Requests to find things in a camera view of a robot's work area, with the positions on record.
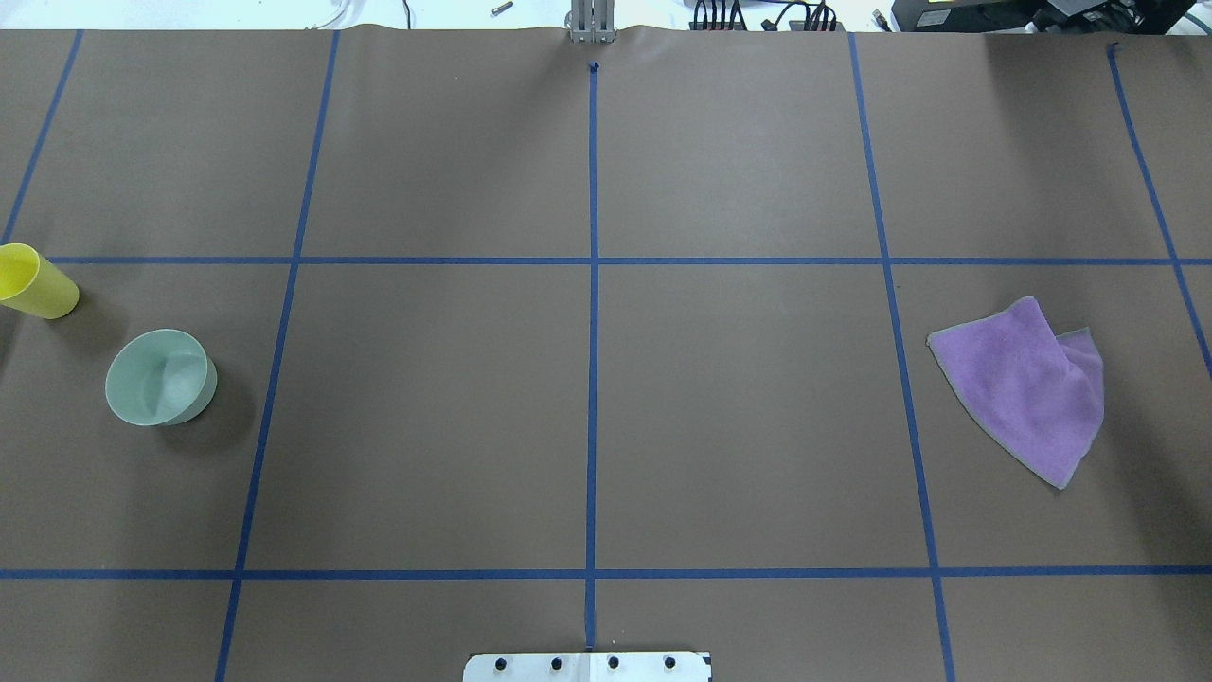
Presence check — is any green plastic bowl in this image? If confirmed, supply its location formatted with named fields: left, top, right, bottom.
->
left=104, top=329, right=218, bottom=426

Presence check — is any yellow plastic cup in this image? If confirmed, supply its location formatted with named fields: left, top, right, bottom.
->
left=1, top=243, right=80, bottom=320

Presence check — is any black power strip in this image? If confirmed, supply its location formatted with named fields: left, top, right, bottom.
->
left=684, top=1, right=845, bottom=33

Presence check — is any purple microfiber cloth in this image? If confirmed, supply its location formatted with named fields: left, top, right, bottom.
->
left=926, top=296, right=1107, bottom=491

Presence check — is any black equipment on bench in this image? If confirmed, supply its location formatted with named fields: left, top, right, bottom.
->
left=891, top=1, right=1197, bottom=35

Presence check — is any aluminium frame post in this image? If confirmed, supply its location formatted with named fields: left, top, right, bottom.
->
left=565, top=0, right=617, bottom=45

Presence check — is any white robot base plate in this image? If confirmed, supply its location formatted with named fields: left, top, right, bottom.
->
left=462, top=651, right=713, bottom=681

